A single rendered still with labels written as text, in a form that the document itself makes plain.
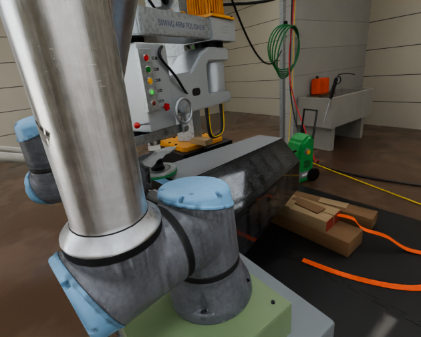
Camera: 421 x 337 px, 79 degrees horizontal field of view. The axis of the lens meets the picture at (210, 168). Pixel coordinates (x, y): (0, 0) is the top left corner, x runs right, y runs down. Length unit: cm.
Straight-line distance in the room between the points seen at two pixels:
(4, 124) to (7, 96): 63
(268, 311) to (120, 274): 34
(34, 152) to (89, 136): 38
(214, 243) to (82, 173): 27
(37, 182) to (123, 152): 41
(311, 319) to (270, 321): 15
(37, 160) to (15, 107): 673
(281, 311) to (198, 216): 27
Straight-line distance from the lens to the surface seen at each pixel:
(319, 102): 443
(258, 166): 182
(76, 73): 31
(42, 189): 73
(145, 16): 140
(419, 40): 623
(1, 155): 91
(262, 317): 61
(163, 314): 65
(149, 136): 140
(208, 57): 178
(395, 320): 195
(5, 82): 741
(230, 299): 59
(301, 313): 73
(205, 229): 48
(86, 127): 32
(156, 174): 147
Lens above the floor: 141
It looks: 21 degrees down
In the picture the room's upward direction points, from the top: 6 degrees counter-clockwise
